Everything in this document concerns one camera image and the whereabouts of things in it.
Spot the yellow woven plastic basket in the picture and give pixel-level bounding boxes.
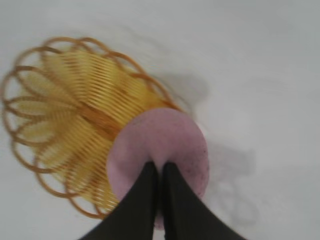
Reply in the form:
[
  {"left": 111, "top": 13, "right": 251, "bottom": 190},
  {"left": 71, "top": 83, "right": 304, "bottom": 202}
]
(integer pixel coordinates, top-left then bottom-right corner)
[{"left": 0, "top": 36, "right": 186, "bottom": 221}]

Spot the pink toy peach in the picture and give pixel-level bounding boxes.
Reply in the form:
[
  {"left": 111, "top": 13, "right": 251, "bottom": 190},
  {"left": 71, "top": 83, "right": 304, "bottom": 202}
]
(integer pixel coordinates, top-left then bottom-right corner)
[{"left": 105, "top": 107, "right": 210, "bottom": 230}]

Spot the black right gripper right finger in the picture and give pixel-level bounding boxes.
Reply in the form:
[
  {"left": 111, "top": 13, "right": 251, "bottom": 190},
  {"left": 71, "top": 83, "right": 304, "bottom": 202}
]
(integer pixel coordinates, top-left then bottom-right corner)
[{"left": 161, "top": 161, "right": 249, "bottom": 240}]

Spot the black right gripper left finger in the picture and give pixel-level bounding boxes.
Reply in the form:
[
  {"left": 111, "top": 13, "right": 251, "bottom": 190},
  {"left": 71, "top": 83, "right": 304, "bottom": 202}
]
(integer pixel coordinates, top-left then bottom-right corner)
[{"left": 79, "top": 161, "right": 159, "bottom": 240}]

